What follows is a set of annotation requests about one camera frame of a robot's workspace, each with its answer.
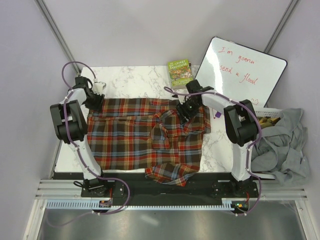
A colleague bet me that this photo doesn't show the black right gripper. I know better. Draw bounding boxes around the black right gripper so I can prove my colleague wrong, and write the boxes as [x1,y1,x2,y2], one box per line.
[175,97,202,124]

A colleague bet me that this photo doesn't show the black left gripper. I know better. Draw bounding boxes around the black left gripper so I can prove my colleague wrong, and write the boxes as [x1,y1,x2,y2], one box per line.
[83,90,105,113]

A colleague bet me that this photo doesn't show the red brown plaid shirt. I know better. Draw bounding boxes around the red brown plaid shirt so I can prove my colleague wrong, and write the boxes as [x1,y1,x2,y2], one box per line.
[87,98,211,187]

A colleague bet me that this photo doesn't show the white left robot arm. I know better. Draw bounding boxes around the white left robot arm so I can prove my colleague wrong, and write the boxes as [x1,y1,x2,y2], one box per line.
[50,76,110,197]

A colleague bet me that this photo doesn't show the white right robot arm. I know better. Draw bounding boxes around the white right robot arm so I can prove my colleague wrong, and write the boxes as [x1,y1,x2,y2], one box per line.
[176,80,261,197]

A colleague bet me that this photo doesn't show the purple whiteboard eraser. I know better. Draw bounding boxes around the purple whiteboard eraser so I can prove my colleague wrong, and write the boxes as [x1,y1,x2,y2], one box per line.
[214,112,222,118]

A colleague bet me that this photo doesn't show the green treehouse paperback book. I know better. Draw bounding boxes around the green treehouse paperback book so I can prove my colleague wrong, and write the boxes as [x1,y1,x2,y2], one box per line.
[167,59,193,90]

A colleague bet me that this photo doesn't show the black framed whiteboard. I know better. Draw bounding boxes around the black framed whiteboard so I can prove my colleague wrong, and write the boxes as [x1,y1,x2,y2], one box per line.
[195,36,288,108]

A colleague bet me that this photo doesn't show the white plastic laundry basket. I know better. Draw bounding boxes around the white plastic laundry basket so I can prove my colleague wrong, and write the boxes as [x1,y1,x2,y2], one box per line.
[254,106,282,180]

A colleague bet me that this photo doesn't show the grey crumpled shirt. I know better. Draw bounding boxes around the grey crumpled shirt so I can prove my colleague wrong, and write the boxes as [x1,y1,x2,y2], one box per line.
[251,108,311,187]

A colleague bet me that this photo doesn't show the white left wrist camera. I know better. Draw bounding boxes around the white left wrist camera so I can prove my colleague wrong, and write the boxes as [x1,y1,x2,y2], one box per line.
[92,81,107,95]

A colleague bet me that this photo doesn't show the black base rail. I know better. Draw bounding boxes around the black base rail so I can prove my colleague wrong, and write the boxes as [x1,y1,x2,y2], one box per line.
[53,172,259,206]

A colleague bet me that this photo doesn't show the white slotted cable duct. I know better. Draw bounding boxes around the white slotted cable duct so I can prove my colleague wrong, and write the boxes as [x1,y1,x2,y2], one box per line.
[45,199,243,211]

